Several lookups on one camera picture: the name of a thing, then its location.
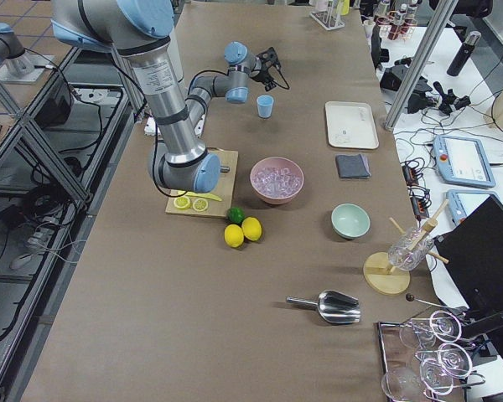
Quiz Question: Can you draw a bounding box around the yellow lemon far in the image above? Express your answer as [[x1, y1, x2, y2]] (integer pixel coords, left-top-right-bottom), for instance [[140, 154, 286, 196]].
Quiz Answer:
[[241, 217, 262, 241]]

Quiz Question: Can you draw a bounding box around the mint green bowl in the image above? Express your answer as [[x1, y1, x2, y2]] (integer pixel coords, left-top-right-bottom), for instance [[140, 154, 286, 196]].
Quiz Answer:
[[330, 204, 371, 240]]

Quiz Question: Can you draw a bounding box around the lemon slice left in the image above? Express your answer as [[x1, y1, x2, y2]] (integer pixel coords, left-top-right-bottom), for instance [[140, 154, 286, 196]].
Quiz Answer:
[[173, 195, 192, 210]]

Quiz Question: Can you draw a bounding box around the cream rabbit tray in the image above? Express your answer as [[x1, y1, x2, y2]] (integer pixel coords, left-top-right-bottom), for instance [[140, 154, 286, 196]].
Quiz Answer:
[[324, 101, 379, 150]]

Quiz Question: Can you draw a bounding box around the black thermos bottle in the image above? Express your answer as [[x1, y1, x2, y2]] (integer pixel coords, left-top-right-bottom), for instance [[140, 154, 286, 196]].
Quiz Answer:
[[446, 31, 482, 76]]

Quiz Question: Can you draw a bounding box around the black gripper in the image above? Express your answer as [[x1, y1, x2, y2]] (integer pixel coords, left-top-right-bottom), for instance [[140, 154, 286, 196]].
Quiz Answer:
[[251, 69, 276, 91]]

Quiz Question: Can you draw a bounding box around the wooden cup stand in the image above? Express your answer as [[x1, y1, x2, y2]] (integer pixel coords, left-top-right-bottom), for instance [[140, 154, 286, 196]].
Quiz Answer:
[[363, 199, 449, 295]]

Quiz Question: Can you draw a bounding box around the clear glass mug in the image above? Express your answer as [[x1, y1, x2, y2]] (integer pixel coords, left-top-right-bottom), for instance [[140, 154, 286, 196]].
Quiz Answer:
[[387, 227, 433, 271]]

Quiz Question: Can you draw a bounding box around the pile of ice cubes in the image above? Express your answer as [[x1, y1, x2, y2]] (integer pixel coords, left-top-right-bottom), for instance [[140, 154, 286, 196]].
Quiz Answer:
[[251, 167, 303, 198]]

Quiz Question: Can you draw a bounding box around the grey folded cloth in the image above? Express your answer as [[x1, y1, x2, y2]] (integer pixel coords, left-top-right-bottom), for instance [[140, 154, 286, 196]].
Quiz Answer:
[[335, 154, 371, 179]]

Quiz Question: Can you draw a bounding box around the wine glass rack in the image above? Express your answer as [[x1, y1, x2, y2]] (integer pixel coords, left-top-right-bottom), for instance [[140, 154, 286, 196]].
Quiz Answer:
[[376, 310, 486, 401]]

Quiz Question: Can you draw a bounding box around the lemon slice right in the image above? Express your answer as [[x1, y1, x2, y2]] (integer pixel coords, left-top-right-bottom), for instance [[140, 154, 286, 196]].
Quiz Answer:
[[192, 198, 209, 212]]

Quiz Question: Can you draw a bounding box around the metal ice scoop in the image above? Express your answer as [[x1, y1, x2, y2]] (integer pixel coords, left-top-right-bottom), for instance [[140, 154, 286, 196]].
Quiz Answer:
[[286, 290, 361, 325]]

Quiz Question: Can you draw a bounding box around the pink bowl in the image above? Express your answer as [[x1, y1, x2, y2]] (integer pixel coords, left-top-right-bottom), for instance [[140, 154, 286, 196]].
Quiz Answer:
[[249, 157, 304, 205]]

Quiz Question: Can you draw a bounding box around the aluminium frame post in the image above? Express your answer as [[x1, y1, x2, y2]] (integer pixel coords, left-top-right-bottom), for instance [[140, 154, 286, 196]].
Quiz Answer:
[[383, 0, 458, 131]]

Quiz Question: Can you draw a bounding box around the teach pendant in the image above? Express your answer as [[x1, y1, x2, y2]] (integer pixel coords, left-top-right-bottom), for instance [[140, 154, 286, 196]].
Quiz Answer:
[[433, 135, 495, 188], [445, 189, 499, 226]]

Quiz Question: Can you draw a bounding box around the wooden cutting board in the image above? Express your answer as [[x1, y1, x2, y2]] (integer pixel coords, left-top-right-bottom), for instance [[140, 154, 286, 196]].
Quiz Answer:
[[165, 149, 238, 218]]

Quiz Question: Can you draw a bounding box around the light blue plastic cup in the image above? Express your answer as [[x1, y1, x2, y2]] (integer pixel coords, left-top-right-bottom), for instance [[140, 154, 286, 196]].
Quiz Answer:
[[257, 95, 274, 119]]

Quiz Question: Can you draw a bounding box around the white wire cup rack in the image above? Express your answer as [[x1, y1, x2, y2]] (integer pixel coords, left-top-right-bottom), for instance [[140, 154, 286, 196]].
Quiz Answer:
[[309, 0, 345, 31]]

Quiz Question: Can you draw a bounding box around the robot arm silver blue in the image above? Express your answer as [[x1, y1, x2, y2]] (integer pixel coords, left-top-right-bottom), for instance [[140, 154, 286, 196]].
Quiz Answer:
[[52, 1, 280, 193]]

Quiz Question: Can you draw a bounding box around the teach pendant far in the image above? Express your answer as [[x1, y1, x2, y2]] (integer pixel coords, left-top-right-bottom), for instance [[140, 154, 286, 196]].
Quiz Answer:
[[433, 135, 495, 188]]

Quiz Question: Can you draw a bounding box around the teach pendant near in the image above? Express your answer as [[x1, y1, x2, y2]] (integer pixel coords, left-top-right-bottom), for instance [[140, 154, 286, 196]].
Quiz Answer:
[[445, 189, 499, 226]]

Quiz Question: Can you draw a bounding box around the yellow plastic knife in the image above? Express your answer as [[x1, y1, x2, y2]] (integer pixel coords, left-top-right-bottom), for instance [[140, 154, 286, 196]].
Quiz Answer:
[[177, 190, 222, 202]]

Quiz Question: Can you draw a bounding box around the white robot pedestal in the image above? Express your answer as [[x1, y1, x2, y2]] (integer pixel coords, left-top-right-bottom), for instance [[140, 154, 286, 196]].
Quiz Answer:
[[144, 28, 206, 138]]

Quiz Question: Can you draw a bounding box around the black monitor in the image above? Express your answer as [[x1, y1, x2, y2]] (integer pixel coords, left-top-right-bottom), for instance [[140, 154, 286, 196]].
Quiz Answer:
[[433, 194, 503, 319]]

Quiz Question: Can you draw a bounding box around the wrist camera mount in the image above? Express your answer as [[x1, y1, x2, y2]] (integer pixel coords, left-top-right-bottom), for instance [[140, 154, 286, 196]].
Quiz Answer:
[[257, 47, 281, 70]]

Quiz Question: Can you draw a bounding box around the yellow lemon near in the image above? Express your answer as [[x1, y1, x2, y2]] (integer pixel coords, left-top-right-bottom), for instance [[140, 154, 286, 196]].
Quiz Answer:
[[224, 224, 244, 248]]

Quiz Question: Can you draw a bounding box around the green lime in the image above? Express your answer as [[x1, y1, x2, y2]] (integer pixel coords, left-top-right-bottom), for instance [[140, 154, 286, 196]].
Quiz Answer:
[[226, 207, 246, 225]]

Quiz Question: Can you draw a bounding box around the lemon slice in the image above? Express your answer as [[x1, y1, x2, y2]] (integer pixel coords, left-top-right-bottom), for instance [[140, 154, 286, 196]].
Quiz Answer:
[[192, 198, 209, 212], [173, 195, 192, 210]]

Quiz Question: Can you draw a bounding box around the yellow lemon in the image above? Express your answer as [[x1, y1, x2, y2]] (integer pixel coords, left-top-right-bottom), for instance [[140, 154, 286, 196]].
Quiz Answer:
[[241, 217, 262, 241], [224, 224, 244, 248]]

